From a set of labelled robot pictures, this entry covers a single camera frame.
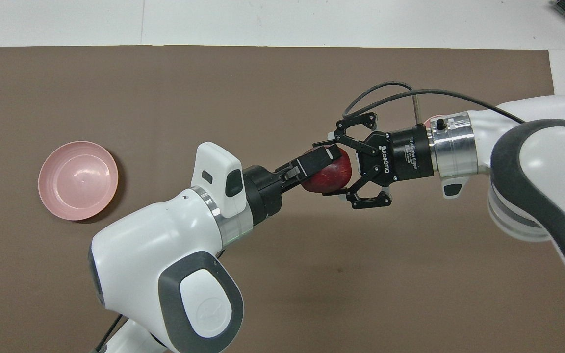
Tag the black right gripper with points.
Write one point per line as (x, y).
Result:
(400, 154)

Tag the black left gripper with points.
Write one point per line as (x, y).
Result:
(263, 191)

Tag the dark red apple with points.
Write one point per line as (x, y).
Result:
(329, 179)

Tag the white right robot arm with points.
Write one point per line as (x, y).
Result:
(542, 157)

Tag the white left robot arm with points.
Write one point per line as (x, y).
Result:
(155, 255)

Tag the pink plate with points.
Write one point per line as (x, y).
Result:
(77, 180)

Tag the brown table mat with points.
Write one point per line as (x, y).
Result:
(312, 274)

